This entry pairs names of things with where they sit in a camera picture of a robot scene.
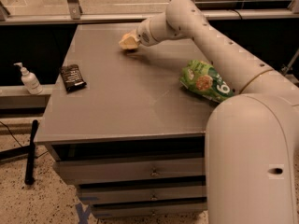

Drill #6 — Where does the middle grey drawer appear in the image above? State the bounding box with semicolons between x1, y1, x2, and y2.
77;186;206;204

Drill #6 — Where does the green snack chip bag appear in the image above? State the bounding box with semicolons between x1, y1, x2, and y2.
179;60;234;103

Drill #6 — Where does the grey drawer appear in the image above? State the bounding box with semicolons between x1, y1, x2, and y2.
53;158;205;185
92;203;207;219
77;186;206;204

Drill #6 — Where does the black rod on floor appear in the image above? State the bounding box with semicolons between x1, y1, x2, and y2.
24;119;38;185

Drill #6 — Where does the black rxbar chocolate bar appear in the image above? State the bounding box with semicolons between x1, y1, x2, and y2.
60;64;87;92

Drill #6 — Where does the top grey drawer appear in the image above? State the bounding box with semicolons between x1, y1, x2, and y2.
53;158;205;185

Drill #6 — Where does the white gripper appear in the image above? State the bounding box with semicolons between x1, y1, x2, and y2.
119;21;158;49

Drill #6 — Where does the bottom grey drawer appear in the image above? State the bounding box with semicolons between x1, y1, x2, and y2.
92;203;207;219

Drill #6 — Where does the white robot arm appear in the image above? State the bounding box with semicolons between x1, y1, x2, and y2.
120;0;299;224

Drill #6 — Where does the grey drawer cabinet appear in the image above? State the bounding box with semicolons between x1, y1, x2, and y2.
35;23;216;209

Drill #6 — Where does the metal window rail frame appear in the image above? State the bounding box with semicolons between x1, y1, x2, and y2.
0;0;299;25

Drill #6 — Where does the white pump lotion bottle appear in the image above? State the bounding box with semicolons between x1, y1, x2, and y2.
15;63;43;95

